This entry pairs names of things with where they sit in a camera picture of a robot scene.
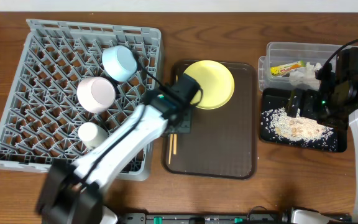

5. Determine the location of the brown serving tray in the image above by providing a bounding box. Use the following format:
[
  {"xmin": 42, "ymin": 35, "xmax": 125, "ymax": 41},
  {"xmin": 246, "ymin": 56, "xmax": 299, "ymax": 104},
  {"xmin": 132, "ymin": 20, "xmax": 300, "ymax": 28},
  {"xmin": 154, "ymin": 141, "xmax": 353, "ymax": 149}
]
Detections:
[{"xmin": 162, "ymin": 62, "xmax": 259, "ymax": 180}]

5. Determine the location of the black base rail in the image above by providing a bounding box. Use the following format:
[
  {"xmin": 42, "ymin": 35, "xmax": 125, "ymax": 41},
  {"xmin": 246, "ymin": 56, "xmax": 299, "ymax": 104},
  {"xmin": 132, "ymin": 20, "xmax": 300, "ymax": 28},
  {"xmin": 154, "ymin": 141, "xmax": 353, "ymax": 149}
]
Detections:
[{"xmin": 116, "ymin": 207, "xmax": 354, "ymax": 224}]

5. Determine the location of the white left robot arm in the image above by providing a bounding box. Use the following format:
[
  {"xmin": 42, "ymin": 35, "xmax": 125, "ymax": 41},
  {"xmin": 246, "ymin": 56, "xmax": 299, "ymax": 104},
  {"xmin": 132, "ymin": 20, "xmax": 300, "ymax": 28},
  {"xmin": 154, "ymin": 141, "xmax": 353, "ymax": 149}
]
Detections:
[{"xmin": 35, "ymin": 88, "xmax": 196, "ymax": 223}]

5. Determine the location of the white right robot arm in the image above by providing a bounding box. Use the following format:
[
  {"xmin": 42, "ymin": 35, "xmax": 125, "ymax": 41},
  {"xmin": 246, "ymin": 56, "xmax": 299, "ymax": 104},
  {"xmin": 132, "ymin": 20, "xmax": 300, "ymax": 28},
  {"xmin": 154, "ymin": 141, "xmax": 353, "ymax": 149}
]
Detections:
[{"xmin": 286, "ymin": 75, "xmax": 358, "ymax": 223}]

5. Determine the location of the white cup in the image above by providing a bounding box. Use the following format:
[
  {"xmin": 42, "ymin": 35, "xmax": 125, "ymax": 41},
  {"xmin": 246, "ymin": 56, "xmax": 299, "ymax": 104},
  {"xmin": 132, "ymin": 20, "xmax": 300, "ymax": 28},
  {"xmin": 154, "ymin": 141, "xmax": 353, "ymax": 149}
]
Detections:
[{"xmin": 78, "ymin": 122, "xmax": 108, "ymax": 150}]

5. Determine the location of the black rectangular tray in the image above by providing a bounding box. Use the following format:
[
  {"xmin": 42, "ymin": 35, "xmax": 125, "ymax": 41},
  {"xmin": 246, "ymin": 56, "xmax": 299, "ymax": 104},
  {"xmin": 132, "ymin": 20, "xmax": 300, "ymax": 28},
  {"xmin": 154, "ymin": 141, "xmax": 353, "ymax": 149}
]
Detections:
[{"xmin": 260, "ymin": 88, "xmax": 347, "ymax": 152}]

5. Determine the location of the wooden chopstick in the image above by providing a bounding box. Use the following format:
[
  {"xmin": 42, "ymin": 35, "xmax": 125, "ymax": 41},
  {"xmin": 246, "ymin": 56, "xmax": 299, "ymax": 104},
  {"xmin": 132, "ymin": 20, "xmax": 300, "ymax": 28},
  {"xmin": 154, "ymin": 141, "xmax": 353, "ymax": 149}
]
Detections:
[
  {"xmin": 168, "ymin": 134, "xmax": 173, "ymax": 165},
  {"xmin": 173, "ymin": 134, "xmax": 178, "ymax": 155}
]

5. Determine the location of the clear plastic bin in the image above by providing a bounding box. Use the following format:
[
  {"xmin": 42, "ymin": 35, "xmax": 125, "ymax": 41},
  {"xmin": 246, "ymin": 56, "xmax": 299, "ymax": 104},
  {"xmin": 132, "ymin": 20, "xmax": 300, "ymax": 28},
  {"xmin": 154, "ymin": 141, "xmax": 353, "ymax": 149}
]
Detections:
[{"xmin": 258, "ymin": 42, "xmax": 340, "ymax": 91}]

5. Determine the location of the rice and nuts pile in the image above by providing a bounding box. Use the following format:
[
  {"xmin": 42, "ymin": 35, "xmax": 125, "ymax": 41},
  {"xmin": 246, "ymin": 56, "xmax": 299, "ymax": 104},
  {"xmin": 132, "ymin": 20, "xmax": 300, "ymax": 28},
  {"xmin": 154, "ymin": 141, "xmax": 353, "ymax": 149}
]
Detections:
[{"xmin": 261, "ymin": 107, "xmax": 336, "ymax": 147}]

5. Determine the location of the yellow round plate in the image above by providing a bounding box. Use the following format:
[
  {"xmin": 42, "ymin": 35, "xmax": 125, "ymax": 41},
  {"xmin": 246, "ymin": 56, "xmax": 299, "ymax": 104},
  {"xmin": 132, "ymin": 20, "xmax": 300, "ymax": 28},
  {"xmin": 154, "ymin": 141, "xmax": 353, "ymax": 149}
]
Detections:
[{"xmin": 184, "ymin": 60, "xmax": 235, "ymax": 110}]

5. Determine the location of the pink bowl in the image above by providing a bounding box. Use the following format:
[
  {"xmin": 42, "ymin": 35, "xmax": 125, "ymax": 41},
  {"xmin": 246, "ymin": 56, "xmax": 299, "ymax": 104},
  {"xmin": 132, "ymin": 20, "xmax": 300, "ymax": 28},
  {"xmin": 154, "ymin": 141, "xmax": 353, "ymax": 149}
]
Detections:
[{"xmin": 77, "ymin": 77, "xmax": 116, "ymax": 114}]

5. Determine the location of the grey dish rack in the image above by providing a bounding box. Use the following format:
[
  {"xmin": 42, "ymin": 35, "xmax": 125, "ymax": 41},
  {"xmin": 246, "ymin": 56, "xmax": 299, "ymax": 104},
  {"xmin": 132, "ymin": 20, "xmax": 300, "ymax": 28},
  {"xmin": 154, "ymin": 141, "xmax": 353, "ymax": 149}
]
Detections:
[{"xmin": 0, "ymin": 19, "xmax": 163, "ymax": 172}]

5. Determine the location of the white tissue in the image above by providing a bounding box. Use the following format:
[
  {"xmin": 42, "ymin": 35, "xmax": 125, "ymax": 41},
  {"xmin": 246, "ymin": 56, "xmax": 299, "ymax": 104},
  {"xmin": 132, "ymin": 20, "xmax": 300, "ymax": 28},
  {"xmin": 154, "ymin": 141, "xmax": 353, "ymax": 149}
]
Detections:
[{"xmin": 289, "ymin": 62, "xmax": 322, "ymax": 90}]

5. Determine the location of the green orange snack wrapper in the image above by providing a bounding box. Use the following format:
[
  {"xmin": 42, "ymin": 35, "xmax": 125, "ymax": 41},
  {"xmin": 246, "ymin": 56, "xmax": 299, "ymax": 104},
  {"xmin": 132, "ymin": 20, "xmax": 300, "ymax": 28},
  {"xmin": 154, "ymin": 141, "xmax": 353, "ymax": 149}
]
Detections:
[{"xmin": 270, "ymin": 60, "xmax": 305, "ymax": 77}]

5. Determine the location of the light blue bowl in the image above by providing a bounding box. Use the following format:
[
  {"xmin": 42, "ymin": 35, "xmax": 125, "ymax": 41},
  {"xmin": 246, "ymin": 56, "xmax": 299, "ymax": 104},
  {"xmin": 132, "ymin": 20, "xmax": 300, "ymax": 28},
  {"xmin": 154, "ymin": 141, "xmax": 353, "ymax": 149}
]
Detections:
[{"xmin": 102, "ymin": 45, "xmax": 137, "ymax": 82}]

